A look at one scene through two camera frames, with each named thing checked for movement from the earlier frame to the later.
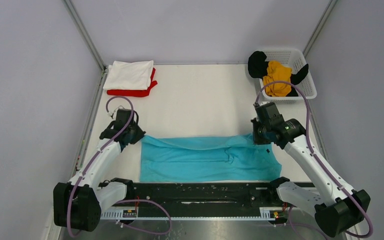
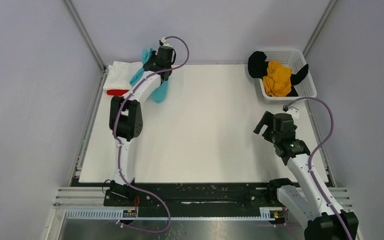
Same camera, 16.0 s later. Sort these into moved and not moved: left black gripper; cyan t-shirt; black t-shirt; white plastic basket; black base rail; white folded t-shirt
Moved: left black gripper; cyan t-shirt
Not moved: black t-shirt; white folded t-shirt; black base rail; white plastic basket
